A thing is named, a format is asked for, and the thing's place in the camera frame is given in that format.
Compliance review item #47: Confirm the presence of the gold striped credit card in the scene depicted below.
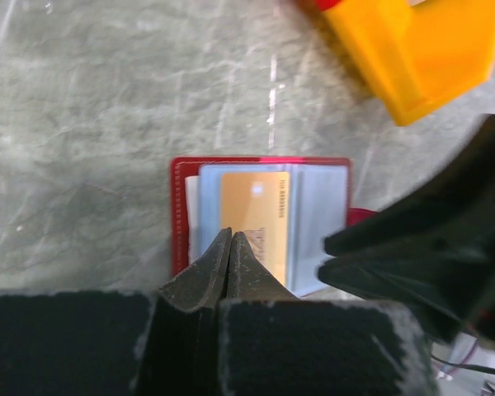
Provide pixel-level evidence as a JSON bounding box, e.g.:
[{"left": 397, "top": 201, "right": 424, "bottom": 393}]
[{"left": 220, "top": 171, "right": 290, "bottom": 284}]

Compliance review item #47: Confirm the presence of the yellow plastic bin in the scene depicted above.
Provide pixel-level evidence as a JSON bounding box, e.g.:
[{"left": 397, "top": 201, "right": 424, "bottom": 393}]
[{"left": 321, "top": 0, "right": 495, "bottom": 126}]

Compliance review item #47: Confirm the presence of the red plastic bin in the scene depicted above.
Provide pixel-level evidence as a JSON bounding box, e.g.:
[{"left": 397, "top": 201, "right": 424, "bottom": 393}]
[{"left": 299, "top": 0, "right": 342, "bottom": 12}]

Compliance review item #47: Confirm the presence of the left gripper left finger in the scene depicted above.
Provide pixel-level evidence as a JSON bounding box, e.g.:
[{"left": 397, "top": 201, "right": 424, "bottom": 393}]
[{"left": 0, "top": 229, "right": 232, "bottom": 395}]

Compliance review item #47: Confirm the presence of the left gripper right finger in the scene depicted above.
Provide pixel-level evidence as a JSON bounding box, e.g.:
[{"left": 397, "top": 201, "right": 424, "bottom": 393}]
[{"left": 220, "top": 233, "right": 439, "bottom": 395}]

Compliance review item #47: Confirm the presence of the red leather card holder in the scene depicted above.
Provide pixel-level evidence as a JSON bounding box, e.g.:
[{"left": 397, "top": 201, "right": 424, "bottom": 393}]
[{"left": 170, "top": 157, "right": 373, "bottom": 297}]

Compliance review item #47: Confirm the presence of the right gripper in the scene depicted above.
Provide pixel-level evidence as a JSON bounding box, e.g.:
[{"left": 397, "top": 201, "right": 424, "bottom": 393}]
[{"left": 317, "top": 114, "right": 495, "bottom": 344}]

